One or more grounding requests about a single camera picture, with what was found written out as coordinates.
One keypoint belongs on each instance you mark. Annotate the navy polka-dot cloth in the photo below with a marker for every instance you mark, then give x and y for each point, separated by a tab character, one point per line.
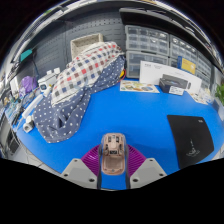
60	120

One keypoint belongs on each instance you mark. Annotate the dark wall shelf unit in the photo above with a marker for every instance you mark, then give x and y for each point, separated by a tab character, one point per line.
150	16

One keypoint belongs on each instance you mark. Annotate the long white keyboard box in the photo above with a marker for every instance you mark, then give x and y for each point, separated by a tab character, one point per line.
150	71

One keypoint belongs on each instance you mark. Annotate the teal plastic object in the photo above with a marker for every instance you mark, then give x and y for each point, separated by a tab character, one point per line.
26	55

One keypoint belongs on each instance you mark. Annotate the small white device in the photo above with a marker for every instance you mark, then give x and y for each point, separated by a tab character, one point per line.
48	81

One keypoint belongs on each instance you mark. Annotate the small black labelled box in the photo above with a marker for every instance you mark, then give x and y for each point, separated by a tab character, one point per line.
171	82

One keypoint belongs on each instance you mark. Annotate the purple object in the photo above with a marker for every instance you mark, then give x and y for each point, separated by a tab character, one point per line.
28	85

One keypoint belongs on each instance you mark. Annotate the yellow red small object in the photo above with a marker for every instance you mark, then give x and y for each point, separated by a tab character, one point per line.
123	74

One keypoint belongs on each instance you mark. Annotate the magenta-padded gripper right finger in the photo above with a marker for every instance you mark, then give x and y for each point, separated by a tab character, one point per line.
148	171

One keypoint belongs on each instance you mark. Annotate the grey plastic drawer cabinet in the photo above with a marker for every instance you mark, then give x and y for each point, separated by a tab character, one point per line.
183	48
146	39
204	63
204	76
136	65
172	62

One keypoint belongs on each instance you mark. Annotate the red blue checkered cloth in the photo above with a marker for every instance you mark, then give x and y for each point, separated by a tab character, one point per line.
86	68

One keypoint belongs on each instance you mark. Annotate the pink computer mouse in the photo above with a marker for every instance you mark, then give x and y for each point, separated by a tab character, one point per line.
113	163

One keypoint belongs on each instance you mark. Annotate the yellow card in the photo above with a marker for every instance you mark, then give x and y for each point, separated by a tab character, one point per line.
187	65

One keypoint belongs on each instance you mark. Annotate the white plastic basket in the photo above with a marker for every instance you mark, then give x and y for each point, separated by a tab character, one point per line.
81	41

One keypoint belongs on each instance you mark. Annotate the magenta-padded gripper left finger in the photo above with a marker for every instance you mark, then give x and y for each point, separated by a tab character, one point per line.
78	171

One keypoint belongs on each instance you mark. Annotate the colourful printed leaflet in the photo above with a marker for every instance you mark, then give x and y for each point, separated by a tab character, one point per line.
138	87
199	98

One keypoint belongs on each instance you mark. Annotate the black mouse pad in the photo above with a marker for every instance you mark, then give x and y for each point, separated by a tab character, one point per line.
190	133

